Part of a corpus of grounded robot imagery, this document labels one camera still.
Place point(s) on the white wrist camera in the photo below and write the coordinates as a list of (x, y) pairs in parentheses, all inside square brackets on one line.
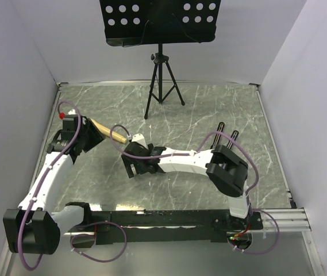
[(72, 112), (140, 139)]

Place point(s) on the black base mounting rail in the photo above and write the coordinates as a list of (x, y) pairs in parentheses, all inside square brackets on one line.
[(166, 225)]

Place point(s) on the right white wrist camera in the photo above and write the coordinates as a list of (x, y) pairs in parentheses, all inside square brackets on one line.
[(140, 139)]

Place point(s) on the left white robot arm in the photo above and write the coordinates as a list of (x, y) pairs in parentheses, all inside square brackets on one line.
[(33, 222)]

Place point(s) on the black music stand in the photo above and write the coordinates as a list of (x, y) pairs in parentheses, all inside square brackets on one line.
[(157, 22)]

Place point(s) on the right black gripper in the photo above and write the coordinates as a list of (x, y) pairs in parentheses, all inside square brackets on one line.
[(127, 164)]

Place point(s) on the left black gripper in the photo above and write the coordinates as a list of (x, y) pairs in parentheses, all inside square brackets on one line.
[(96, 137)]

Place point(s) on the aluminium extrusion rail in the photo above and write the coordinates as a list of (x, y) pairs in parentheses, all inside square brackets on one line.
[(288, 220)]

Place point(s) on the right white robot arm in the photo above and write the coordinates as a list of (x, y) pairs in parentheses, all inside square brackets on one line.
[(227, 171)]

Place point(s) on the black stapler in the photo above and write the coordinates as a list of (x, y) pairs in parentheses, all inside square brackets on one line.
[(217, 137)]

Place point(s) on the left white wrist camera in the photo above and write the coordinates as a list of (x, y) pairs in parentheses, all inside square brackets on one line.
[(72, 112)]

